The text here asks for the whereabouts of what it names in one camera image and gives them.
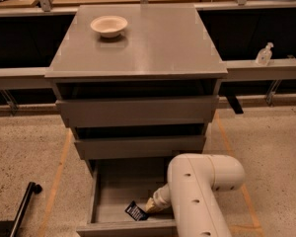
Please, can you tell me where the dark blue rxbar wrapper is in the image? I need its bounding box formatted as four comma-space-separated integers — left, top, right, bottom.
125, 200, 149, 221

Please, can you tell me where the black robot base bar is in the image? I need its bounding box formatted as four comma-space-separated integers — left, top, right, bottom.
0, 182, 42, 237

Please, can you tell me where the grey drawer cabinet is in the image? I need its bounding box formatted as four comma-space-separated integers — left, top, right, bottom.
45, 4, 227, 171

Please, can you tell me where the grey top drawer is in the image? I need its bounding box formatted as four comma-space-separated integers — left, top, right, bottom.
56, 96, 218, 127

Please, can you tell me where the grey metal rail frame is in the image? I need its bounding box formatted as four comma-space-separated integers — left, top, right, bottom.
0, 0, 296, 91

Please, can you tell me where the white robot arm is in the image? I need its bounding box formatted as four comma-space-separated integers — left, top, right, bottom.
145, 153, 245, 237

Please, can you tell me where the white paper bowl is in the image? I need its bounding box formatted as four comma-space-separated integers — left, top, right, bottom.
90, 16, 128, 39

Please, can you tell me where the grey open bottom drawer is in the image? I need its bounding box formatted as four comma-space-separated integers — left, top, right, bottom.
77, 157, 178, 237

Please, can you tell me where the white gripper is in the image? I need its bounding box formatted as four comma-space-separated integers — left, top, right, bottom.
145, 185, 171, 214

